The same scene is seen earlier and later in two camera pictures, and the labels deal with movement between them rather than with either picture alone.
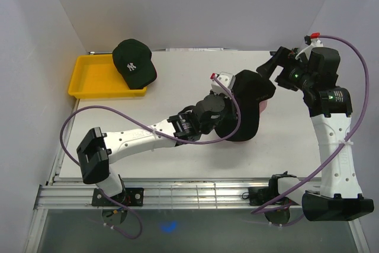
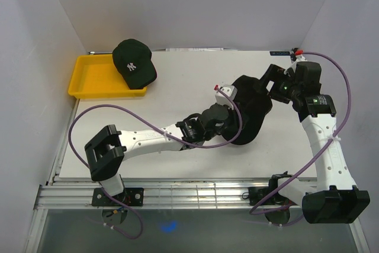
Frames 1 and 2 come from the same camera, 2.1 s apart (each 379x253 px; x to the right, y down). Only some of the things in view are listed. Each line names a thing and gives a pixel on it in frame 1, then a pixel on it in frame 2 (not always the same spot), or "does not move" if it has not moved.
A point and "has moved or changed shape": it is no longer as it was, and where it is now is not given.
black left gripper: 232,108 does not move
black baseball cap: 249,88 has moved or changed shape
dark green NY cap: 132,58 does not move
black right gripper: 285,57 to 273,73
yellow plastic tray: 97,76 does not move
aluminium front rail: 159,194 does not move
